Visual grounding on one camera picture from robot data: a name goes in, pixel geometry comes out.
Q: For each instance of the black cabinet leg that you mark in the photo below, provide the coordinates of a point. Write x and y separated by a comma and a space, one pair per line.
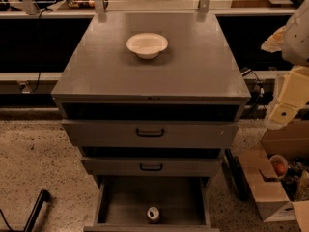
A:
237, 175

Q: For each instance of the grey drawer cabinet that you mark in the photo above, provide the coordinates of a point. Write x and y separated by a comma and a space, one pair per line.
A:
194, 80

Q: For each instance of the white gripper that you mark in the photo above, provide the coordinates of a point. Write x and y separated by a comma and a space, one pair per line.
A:
296, 41

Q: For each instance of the grey middle drawer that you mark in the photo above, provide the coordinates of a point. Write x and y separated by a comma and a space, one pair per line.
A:
151, 167

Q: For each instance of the orange soda can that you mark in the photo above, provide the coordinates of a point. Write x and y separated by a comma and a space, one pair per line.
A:
153, 214

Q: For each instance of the grey top drawer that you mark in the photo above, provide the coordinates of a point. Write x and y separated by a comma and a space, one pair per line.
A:
95, 133

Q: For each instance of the grey drawer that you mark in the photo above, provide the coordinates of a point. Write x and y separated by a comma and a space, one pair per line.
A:
95, 133
152, 204
151, 167

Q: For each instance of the plastic cup with orange fruit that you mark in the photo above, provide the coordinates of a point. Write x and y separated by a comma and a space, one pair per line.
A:
280, 165

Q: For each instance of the black chair leg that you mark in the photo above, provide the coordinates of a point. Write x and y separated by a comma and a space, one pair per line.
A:
44, 196

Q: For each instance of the grey bottom drawer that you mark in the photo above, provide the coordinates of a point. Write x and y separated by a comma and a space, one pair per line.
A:
152, 204

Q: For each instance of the white paper bowl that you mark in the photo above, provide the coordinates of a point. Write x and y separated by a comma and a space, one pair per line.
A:
147, 45

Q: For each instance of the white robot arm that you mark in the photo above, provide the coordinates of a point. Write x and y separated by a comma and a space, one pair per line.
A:
295, 48

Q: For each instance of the brown cardboard box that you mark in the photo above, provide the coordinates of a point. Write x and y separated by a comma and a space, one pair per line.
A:
272, 201

